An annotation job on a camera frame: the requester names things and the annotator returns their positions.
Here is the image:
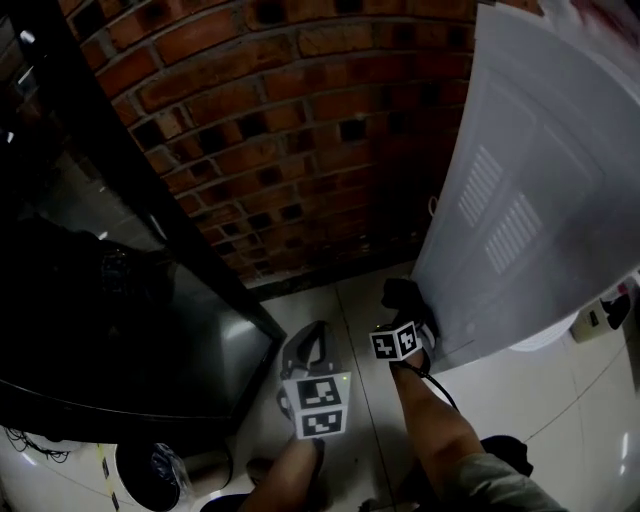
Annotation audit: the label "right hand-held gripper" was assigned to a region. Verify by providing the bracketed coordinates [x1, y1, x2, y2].
[368, 319, 440, 372]

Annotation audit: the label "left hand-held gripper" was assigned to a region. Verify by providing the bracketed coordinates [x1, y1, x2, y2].
[276, 320, 353, 441]

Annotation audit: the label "brown wiping cloth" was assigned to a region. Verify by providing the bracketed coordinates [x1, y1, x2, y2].
[381, 278, 437, 329]

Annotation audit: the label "white water dispenser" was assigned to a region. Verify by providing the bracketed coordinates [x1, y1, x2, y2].
[410, 2, 640, 376]

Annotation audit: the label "person's right forearm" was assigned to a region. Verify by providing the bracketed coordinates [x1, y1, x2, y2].
[388, 357, 501, 501]

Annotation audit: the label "person's left forearm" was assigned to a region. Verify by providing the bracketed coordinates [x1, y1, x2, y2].
[249, 435, 327, 512]

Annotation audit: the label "person's left tan shoe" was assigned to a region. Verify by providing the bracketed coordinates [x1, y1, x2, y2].
[247, 457, 282, 485]

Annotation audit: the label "person's black shorts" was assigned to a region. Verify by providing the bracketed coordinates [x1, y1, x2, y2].
[199, 433, 535, 512]

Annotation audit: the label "person's grey shirt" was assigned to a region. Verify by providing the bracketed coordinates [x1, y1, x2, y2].
[449, 452, 569, 512]

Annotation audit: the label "steel trash bin with liner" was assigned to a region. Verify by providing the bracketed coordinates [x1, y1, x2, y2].
[114, 439, 232, 512]

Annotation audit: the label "black framed glass panel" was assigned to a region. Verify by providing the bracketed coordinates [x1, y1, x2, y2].
[0, 0, 287, 431]

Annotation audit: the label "yellow black striped floor tape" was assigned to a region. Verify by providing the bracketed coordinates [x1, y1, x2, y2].
[97, 443, 121, 511]

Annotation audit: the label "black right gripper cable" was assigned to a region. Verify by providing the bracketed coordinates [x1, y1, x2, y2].
[397, 358, 462, 414]

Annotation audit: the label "black tangled cables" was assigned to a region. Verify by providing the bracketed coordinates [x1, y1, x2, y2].
[3, 426, 70, 465]

